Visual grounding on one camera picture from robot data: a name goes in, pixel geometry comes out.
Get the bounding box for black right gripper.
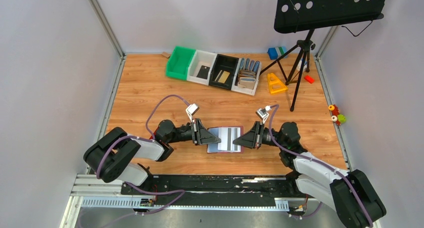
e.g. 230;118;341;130
232;121;287;149

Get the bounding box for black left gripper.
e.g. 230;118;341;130
167;117;221;145

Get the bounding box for red leather card holder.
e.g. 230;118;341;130
207;126;243;153

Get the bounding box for silver striped credit card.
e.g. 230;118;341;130
217;127;241;153

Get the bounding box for black credit card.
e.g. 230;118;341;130
196;65;210;80

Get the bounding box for gold credit card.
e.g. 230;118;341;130
214;70;230;84

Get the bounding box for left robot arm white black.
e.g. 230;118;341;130
83;118;221;194

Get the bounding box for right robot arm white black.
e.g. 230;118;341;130
233;121;387;227

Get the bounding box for yellow triangular toy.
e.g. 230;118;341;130
267;73;288;95

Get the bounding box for white bin with tools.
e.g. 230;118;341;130
231;57;262;96

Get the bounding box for green plastic bin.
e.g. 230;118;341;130
165;46;196;81

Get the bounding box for black plastic bin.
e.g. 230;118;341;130
209;54;239;90

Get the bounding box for white plastic bin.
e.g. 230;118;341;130
187;50;217;85

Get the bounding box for small red block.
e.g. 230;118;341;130
304;75;315;84

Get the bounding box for blue green block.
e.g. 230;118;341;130
267;46;287;60

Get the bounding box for colourful toy car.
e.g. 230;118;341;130
328;104;347;126

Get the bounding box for black music stand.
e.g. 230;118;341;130
273;0;385;111

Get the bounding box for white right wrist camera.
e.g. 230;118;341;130
255;106;272;124

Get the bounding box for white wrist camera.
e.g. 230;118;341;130
255;106;272;124
185;103;199;122

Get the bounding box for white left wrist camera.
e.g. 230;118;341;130
185;103;199;122

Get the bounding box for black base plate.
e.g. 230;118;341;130
138;174;311;198

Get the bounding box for aluminium frame rail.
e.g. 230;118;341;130
60;174;324;227

